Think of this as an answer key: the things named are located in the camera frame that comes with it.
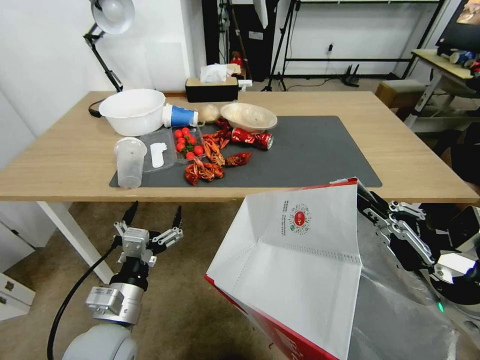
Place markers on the black router with antennas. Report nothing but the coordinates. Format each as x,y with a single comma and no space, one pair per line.
350,77

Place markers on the clear plastic bowl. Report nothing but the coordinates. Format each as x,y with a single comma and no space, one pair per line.
249,117

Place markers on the white desk lamp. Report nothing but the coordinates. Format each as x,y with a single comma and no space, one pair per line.
112,15

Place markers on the white tissue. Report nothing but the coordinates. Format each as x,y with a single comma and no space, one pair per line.
213,73

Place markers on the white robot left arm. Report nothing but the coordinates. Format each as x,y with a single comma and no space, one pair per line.
101,337

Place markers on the clear plastic cup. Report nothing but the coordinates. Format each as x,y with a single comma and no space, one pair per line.
129,165

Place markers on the dark grey desk mat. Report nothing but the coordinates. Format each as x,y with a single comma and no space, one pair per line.
311,157

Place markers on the white drawer cabinet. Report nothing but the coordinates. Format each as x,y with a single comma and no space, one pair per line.
15,262

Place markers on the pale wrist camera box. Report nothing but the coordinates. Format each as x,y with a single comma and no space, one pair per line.
135,242

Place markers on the small white device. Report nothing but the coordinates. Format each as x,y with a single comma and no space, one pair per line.
245,84

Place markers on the red crayfish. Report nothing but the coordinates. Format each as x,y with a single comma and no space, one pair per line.
216,138
238,159
214,153
212,171
193,172
224,127

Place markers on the black metal rack frame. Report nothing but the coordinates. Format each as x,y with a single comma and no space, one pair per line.
420,59

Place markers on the wooden table with white legs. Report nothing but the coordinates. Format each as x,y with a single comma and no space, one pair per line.
393,131

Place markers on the black cabinet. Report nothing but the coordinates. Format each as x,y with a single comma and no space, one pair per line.
258,37

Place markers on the red toy figure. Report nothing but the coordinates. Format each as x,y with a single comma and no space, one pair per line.
236,59

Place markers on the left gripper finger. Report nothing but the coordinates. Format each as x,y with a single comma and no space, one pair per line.
170,235
127,219

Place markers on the beige round bun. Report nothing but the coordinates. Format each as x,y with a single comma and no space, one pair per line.
209,113

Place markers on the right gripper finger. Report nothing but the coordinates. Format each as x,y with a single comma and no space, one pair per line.
403,210
408,234

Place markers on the blue white paper cup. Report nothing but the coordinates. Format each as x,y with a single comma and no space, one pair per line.
180,115

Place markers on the small wooden side desk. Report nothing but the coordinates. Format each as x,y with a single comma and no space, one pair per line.
438,67

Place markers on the clear plastic tray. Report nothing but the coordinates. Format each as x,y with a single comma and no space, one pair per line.
159,150

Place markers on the white plastic bowl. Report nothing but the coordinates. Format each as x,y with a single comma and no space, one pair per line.
131,110

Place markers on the black camera tripod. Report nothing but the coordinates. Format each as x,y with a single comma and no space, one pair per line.
279,45

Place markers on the white red food delivery bag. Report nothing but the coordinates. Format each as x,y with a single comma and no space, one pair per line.
300,262

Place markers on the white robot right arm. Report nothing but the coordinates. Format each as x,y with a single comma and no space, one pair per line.
459,296

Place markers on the clear plastic tomato box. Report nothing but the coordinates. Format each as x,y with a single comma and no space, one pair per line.
187,161

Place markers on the black wall plug adapter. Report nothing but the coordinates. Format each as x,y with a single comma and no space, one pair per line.
330,47

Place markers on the black tissue box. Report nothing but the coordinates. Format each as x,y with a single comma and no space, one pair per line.
212,92

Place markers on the crushed red drink can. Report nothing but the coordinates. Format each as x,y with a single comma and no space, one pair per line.
251,138

